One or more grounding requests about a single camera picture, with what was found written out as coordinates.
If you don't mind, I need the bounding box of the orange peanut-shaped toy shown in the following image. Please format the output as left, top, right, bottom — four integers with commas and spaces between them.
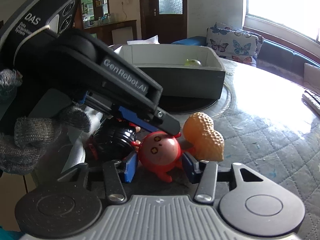
183, 112, 225, 162

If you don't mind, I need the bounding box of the black-haired doll figure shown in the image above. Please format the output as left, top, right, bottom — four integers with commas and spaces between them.
85, 118, 138, 164

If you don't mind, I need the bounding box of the red round toy figure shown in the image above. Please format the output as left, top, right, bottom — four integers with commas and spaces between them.
135, 131, 193, 183

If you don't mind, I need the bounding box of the grey knitted gloved hand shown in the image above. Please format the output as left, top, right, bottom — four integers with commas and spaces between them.
0, 69, 91, 174

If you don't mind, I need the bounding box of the grey cardboard storage box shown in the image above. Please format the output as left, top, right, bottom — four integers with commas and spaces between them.
114, 44, 226, 100

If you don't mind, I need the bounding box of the dark wooden cabinet shelf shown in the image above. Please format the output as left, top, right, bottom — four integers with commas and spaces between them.
73, 0, 141, 45

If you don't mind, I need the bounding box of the green pear toy figure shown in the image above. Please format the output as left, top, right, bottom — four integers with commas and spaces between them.
184, 59, 202, 67

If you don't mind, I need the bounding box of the grey quilted table cover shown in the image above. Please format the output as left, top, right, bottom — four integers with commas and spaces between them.
206, 60, 319, 239

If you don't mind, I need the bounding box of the pink tissue pack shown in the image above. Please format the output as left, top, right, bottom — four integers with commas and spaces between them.
127, 35, 159, 45

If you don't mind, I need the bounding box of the butterfly print cushion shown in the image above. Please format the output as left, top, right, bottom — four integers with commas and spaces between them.
206, 22, 264, 67

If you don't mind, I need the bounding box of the dark wooden door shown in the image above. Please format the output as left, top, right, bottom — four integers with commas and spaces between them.
139, 0, 187, 44

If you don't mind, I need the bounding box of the blue sofa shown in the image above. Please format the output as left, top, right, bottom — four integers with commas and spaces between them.
174, 36, 319, 84

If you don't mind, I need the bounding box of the black remote keyboard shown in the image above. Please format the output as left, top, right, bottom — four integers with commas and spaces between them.
302, 90, 320, 115

